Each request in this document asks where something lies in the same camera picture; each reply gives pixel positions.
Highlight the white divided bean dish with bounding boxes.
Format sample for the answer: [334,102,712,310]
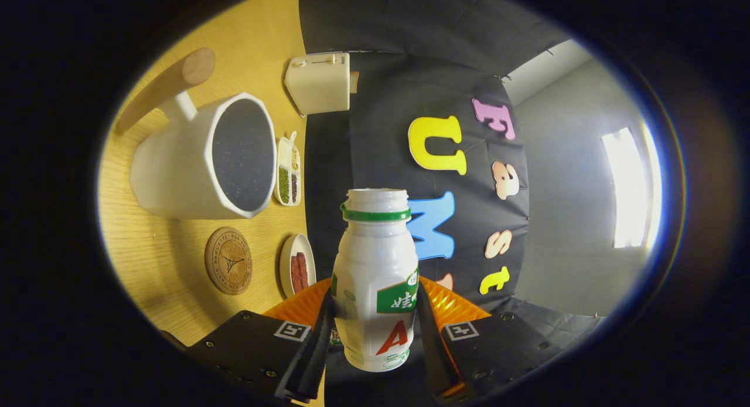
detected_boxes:
[273,131,302,207]

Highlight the white round plate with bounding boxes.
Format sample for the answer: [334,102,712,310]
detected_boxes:
[279,233,317,298]

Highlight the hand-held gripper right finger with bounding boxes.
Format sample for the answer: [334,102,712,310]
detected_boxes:
[415,276,566,403]

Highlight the cream toaster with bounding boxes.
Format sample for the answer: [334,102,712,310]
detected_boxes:
[284,52,351,117]

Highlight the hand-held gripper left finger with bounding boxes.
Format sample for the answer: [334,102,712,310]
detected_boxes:
[187,277,336,405]

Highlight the black backdrop cloth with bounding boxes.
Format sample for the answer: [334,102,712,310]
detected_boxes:
[298,0,604,407]

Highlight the ceiling light panel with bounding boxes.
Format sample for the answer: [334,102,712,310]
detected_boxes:
[601,126,663,249]

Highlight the round cork coaster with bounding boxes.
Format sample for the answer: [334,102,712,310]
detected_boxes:
[204,227,253,295]

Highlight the red sausages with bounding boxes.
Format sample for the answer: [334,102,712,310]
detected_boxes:
[290,252,309,293]

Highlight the wooden table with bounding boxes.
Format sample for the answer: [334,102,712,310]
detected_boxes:
[97,0,326,407]

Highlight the white juice bottle green label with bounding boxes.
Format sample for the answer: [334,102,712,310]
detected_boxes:
[331,188,420,372]

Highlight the white cup wooden handle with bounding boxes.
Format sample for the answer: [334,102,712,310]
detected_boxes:
[114,47,278,220]

